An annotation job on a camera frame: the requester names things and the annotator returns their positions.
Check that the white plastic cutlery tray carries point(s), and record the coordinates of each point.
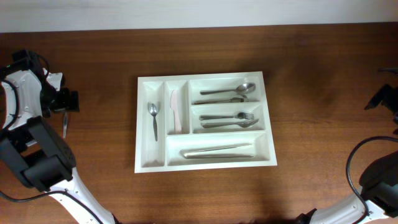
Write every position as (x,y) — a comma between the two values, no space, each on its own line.
(164,155)

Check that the large spoon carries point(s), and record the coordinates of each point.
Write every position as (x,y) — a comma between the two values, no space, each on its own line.
(236,99)
(242,89)

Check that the small teaspoon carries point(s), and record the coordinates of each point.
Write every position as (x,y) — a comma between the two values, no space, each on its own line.
(65,124)
(154,111)

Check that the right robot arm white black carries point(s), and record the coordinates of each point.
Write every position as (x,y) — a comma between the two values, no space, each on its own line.
(375,199)

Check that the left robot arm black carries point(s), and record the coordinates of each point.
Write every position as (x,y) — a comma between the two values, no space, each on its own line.
(35,153)

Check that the pink plastic knife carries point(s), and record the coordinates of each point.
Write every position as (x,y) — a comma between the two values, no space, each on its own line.
(174,107)

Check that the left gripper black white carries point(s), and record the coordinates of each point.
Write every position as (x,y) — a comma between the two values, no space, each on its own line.
(66,104)

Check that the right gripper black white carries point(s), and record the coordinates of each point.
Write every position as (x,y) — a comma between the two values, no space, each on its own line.
(390,100)

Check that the metal fork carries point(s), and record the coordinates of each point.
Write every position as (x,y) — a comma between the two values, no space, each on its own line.
(243,124)
(239,115)

